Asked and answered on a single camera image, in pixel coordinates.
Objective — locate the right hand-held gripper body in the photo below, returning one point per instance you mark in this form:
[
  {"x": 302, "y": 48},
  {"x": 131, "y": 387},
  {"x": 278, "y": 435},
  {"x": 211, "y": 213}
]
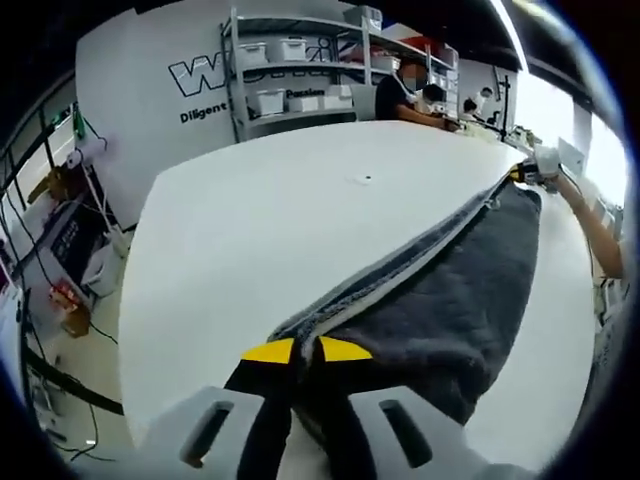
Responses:
[{"x": 546, "y": 162}]

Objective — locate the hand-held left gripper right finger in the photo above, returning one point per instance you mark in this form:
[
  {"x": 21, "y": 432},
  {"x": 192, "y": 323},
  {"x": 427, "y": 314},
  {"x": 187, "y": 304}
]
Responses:
[{"x": 400, "y": 440}]

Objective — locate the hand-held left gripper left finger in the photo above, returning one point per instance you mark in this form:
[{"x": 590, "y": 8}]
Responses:
[{"x": 210, "y": 440}]

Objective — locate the grey towel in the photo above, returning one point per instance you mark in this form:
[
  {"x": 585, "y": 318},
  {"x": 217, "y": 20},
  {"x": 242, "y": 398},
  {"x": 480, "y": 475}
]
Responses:
[{"x": 450, "y": 300}]

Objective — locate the long ceiling light strip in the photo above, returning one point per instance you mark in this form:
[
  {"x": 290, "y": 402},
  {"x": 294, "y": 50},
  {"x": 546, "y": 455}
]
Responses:
[{"x": 510, "y": 30}]

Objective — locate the tricolour flag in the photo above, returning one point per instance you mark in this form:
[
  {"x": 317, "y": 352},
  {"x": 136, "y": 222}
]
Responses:
[{"x": 405, "y": 30}]

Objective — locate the red printed carton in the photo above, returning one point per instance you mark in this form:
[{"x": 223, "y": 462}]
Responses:
[{"x": 70, "y": 307}]

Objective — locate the black cabinet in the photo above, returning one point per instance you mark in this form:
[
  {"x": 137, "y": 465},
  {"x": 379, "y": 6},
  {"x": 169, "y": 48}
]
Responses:
[{"x": 75, "y": 240}]

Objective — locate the grey metal shelving unit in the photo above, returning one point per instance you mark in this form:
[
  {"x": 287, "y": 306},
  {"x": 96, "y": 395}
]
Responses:
[{"x": 300, "y": 70}]

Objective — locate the group of white storage boxes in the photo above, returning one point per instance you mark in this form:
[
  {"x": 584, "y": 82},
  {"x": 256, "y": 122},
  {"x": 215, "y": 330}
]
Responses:
[{"x": 295, "y": 47}]

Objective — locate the brown cardboard box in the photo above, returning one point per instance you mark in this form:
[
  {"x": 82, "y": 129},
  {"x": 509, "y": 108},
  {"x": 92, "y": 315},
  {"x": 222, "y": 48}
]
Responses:
[{"x": 50, "y": 184}]

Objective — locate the lavender roll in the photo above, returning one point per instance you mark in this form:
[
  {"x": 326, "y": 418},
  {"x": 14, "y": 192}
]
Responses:
[{"x": 85, "y": 156}]

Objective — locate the green hanging item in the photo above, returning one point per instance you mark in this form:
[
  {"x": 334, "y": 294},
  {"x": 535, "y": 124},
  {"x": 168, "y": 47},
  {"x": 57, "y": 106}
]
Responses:
[{"x": 79, "y": 120}]

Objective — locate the black camera stand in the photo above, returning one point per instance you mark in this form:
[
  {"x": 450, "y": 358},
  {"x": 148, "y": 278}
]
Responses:
[{"x": 506, "y": 105}]

